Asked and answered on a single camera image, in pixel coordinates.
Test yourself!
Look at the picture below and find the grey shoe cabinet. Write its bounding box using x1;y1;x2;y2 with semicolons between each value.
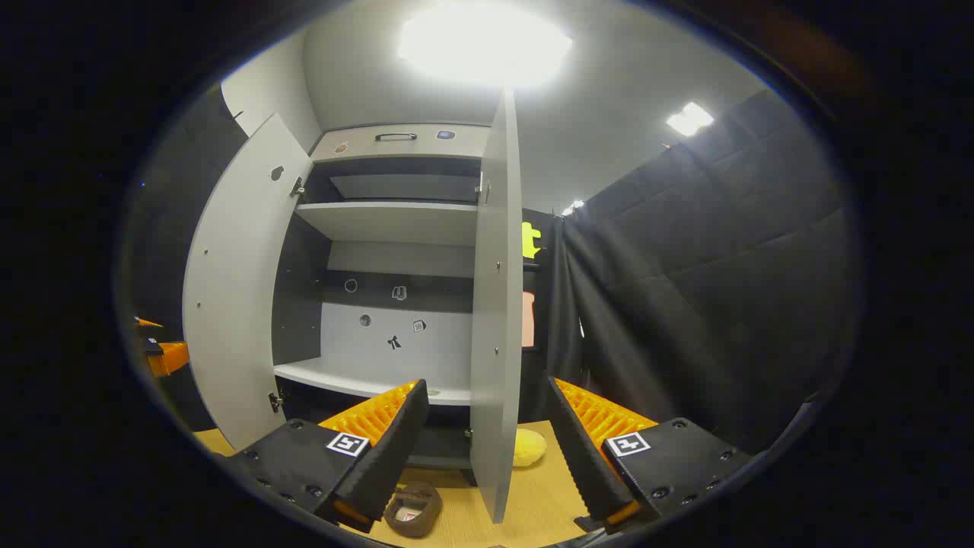
272;122;492;469

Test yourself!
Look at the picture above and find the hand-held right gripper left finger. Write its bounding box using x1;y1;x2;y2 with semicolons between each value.
226;378;431;534

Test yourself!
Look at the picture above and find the grey cabinet drawer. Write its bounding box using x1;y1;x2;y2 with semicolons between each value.
312;123;492;162

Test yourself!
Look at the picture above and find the yellow fuzzy object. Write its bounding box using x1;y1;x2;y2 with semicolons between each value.
513;429;548;468

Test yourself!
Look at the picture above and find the black backdrop cloth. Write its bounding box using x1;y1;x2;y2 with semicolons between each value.
122;84;864;457

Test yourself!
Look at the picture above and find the large ceiling light panel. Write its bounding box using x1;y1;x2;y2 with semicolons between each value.
396;4;573;88

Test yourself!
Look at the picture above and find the grey shoe cabinet door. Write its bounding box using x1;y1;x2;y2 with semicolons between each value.
183;113;314;451
469;88;524;524

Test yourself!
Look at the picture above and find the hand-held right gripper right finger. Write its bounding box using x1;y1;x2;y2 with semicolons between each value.
544;373;754;534

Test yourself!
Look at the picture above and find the brown fuzzy shoe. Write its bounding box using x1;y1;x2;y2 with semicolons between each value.
383;481;444;538

